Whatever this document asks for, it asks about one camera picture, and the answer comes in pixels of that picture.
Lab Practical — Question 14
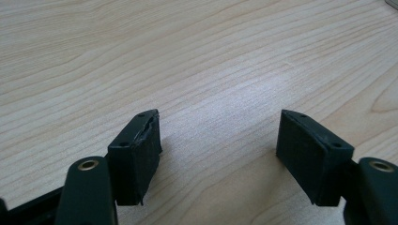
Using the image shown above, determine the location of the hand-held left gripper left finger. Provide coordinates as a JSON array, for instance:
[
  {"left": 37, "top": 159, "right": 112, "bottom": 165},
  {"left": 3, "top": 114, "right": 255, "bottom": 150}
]
[{"left": 107, "top": 108, "right": 163, "bottom": 207}]

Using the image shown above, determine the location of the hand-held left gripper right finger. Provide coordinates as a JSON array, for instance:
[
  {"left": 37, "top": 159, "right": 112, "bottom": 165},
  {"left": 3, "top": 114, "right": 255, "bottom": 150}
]
[{"left": 275, "top": 109, "right": 355, "bottom": 207}]

